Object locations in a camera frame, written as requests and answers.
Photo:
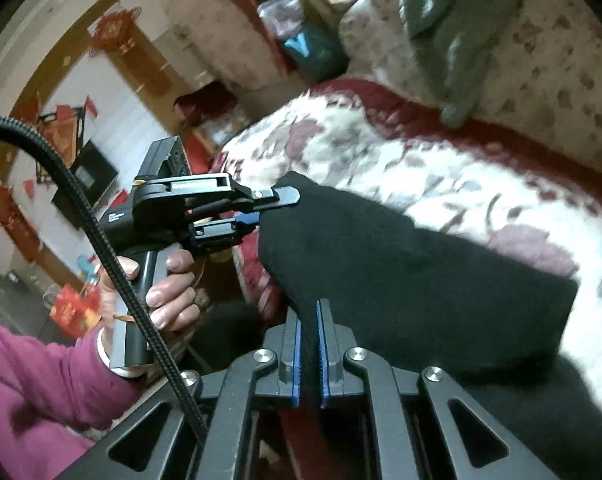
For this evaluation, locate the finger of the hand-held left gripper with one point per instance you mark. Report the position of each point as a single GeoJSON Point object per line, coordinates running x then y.
{"type": "Point", "coordinates": [281, 195]}
{"type": "Point", "coordinates": [216, 232]}

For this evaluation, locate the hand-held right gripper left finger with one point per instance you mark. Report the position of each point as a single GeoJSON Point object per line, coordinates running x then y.
{"type": "Point", "coordinates": [296, 360]}

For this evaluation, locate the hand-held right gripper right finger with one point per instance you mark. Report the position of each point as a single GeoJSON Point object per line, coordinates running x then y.
{"type": "Point", "coordinates": [323, 360]}

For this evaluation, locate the black pants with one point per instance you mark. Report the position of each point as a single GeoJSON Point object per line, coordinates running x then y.
{"type": "Point", "coordinates": [406, 285]}

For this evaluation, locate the person's left forearm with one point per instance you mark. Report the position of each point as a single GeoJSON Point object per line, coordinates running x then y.
{"type": "Point", "coordinates": [41, 385]}

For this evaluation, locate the person's left hand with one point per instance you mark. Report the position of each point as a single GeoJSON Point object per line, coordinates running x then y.
{"type": "Point", "coordinates": [171, 300]}

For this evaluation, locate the dark screen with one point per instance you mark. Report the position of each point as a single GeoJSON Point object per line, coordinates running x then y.
{"type": "Point", "coordinates": [93, 170]}

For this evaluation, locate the dark red cloth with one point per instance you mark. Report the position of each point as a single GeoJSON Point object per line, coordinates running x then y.
{"type": "Point", "coordinates": [206, 102]}

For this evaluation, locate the teal bag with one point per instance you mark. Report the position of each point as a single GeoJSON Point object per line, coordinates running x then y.
{"type": "Point", "coordinates": [316, 55]}

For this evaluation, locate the red gift bag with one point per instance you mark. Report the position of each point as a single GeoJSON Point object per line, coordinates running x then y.
{"type": "Point", "coordinates": [73, 312]}

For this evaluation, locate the red white floral plush blanket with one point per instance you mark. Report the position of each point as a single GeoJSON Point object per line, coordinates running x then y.
{"type": "Point", "coordinates": [456, 175]}

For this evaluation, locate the clear plastic bag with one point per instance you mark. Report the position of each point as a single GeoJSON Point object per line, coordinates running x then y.
{"type": "Point", "coordinates": [281, 12]}

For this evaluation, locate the grey-green fleece jacket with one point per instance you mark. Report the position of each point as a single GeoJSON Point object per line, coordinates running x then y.
{"type": "Point", "coordinates": [461, 35]}

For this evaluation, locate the beige floral quilt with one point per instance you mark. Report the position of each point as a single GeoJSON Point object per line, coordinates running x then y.
{"type": "Point", "coordinates": [556, 60]}

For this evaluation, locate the red paper wall decoration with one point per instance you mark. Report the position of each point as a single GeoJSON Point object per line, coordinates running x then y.
{"type": "Point", "coordinates": [61, 132]}

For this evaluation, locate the red knot wall decoration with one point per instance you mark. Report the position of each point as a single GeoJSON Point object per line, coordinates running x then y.
{"type": "Point", "coordinates": [115, 30]}

